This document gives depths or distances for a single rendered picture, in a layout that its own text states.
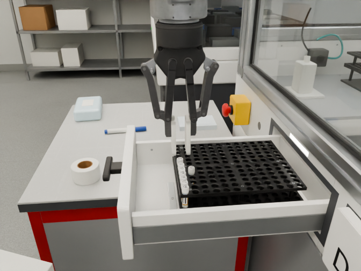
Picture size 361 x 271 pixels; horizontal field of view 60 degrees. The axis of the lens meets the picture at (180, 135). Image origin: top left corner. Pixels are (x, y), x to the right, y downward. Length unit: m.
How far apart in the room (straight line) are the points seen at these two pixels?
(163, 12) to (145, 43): 4.27
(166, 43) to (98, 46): 4.33
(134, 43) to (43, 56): 1.24
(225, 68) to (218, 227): 0.96
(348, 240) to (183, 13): 0.39
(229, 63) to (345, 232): 1.01
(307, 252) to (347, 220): 0.19
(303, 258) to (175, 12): 0.51
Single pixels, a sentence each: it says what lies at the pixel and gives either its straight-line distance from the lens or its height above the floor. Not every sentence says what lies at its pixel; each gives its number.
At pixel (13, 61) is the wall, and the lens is 5.18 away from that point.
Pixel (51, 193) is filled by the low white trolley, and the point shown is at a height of 0.76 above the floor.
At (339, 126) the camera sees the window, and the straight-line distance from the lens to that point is 0.56.
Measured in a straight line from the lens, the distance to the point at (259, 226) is 0.56.
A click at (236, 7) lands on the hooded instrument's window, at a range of 1.38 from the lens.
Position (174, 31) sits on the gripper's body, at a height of 1.15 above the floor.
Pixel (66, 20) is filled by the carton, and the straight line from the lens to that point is 4.34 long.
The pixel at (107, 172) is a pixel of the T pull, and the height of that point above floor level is 0.91.
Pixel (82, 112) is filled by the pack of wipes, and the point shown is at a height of 0.80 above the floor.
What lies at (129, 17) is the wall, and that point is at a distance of 4.70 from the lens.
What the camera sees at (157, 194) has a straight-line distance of 0.64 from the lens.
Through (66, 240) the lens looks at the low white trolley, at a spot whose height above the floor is 0.62.
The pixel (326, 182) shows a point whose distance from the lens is 0.57.
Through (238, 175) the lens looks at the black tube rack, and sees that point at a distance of 0.59.
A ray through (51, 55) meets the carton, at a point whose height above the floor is 0.29.
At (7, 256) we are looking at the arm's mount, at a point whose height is 0.83.
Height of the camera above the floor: 1.23
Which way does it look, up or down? 27 degrees down
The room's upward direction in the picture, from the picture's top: straight up
